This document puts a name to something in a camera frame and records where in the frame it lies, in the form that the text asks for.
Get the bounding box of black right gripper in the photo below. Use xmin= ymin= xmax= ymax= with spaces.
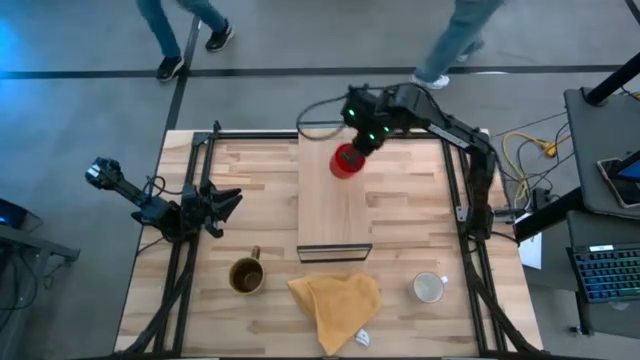
xmin=340 ymin=122 xmax=392 ymax=169

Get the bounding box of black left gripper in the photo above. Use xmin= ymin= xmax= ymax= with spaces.
xmin=180 ymin=182 xmax=245 ymax=239

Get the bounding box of small red cup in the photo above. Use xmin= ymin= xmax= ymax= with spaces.
xmin=328 ymin=143 xmax=368 ymax=180

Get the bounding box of olive brown ceramic mug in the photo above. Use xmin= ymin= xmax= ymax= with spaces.
xmin=228 ymin=245 xmax=267 ymax=296

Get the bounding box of yellow waffle cloth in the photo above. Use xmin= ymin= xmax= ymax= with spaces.
xmin=286 ymin=271 xmax=383 ymax=357

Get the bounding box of white ceramic mug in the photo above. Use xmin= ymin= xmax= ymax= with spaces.
xmin=410 ymin=271 xmax=450 ymax=305

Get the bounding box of person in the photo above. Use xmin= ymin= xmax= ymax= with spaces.
xmin=135 ymin=0 xmax=235 ymax=83
xmin=410 ymin=0 xmax=504 ymax=91

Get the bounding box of grey metal stand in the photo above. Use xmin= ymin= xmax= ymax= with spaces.
xmin=0 ymin=224 xmax=82 ymax=281

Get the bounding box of black power strip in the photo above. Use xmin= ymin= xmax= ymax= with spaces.
xmin=529 ymin=185 xmax=554 ymax=212

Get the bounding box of black metal stand beam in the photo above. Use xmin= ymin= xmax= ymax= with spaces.
xmin=583 ymin=52 xmax=640 ymax=107
xmin=512 ymin=187 xmax=584 ymax=244

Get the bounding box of dark device with blue light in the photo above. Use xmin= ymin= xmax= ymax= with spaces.
xmin=0 ymin=198 xmax=44 ymax=232

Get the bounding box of grey side desk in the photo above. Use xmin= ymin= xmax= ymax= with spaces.
xmin=566 ymin=209 xmax=640 ymax=339
xmin=563 ymin=87 xmax=640 ymax=221

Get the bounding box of tablet with dark screen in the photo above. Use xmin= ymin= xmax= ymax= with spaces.
xmin=596 ymin=149 xmax=640 ymax=210

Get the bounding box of keyboard with lit keys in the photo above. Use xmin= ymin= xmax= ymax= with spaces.
xmin=566 ymin=242 xmax=640 ymax=305

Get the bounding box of wooden shelf with black frame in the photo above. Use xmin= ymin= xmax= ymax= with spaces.
xmin=296 ymin=127 xmax=374 ymax=265

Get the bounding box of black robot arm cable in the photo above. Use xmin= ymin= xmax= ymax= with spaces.
xmin=295 ymin=93 xmax=354 ymax=142

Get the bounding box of black metal table frame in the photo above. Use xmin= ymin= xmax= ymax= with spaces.
xmin=117 ymin=119 xmax=542 ymax=358

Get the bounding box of yellow cable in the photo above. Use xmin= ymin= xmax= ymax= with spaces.
xmin=501 ymin=130 xmax=571 ymax=207

